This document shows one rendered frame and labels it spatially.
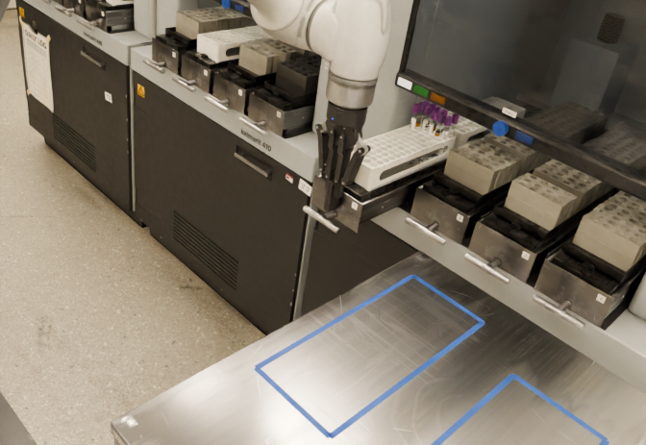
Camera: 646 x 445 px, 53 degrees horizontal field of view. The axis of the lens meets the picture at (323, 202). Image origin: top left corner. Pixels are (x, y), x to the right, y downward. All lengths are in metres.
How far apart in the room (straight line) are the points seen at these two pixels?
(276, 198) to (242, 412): 0.97
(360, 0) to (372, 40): 0.07
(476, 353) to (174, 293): 1.44
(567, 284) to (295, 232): 0.74
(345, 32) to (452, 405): 0.62
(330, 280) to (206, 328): 0.60
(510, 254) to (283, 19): 0.61
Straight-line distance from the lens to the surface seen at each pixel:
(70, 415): 1.93
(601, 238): 1.30
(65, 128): 2.78
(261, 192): 1.77
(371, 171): 1.29
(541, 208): 1.33
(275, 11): 1.18
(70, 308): 2.24
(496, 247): 1.32
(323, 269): 1.68
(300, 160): 1.62
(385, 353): 0.95
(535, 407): 0.95
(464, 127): 1.57
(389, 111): 1.50
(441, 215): 1.37
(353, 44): 1.13
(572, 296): 1.28
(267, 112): 1.67
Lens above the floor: 1.47
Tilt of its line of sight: 31 degrees down
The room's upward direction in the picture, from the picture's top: 9 degrees clockwise
